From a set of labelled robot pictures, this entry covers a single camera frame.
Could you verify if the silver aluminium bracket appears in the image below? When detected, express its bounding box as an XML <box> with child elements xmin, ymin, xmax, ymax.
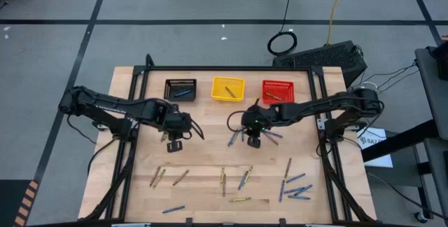
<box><xmin>111</xmin><ymin>222</ymin><xmax>152</xmax><ymax>227</ymax></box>

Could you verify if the grey side table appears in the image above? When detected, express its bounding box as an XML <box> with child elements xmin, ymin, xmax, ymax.
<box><xmin>360</xmin><ymin>36</ymin><xmax>448</xmax><ymax>224</ymax></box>

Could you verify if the black box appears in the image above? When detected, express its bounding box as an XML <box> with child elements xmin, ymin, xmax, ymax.
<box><xmin>430</xmin><ymin>41</ymin><xmax>448</xmax><ymax>81</ymax></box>

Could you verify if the black plastic basket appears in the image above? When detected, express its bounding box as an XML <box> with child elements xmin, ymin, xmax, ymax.
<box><xmin>163</xmin><ymin>78</ymin><xmax>197</xmax><ymax>102</ymax></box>

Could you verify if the yellow plastic basket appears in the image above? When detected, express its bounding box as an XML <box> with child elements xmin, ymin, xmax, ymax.
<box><xmin>211</xmin><ymin>76</ymin><xmax>246</xmax><ymax>102</ymax></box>

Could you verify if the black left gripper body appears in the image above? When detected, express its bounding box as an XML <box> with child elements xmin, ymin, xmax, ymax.
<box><xmin>163</xmin><ymin>111</ymin><xmax>193</xmax><ymax>140</ymax></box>

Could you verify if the black floor cable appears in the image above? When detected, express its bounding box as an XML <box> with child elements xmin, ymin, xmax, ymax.
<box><xmin>346</xmin><ymin>64</ymin><xmax>421</xmax><ymax>95</ymax></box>
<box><xmin>66</xmin><ymin>114</ymin><xmax>118</xmax><ymax>177</ymax></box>
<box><xmin>367</xmin><ymin>172</ymin><xmax>448</xmax><ymax>221</ymax></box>

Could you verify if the black coiled cable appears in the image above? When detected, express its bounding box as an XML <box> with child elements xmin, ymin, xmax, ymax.
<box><xmin>267</xmin><ymin>0</ymin><xmax>298</xmax><ymax>57</ymax></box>

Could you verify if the white paper sheet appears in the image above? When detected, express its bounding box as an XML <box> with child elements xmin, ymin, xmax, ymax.
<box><xmin>356</xmin><ymin>127</ymin><xmax>394</xmax><ymax>169</ymax></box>

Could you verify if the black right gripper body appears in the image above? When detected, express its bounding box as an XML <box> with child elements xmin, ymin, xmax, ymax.
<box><xmin>241</xmin><ymin>106</ymin><xmax>272</xmax><ymax>137</ymax></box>

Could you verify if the black perforated computer case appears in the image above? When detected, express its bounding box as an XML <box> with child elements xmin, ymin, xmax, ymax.
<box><xmin>272</xmin><ymin>40</ymin><xmax>368</xmax><ymax>88</ymax></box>

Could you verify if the red plastic basket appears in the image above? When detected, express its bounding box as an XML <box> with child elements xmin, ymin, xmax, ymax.
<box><xmin>261</xmin><ymin>79</ymin><xmax>295</xmax><ymax>105</ymax></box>

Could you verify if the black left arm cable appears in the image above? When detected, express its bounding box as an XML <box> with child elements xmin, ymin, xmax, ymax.
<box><xmin>181</xmin><ymin>113</ymin><xmax>206</xmax><ymax>141</ymax></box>

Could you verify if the yellow cable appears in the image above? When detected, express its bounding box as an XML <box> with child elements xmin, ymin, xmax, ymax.
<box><xmin>325</xmin><ymin>0</ymin><xmax>349</xmax><ymax>45</ymax></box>

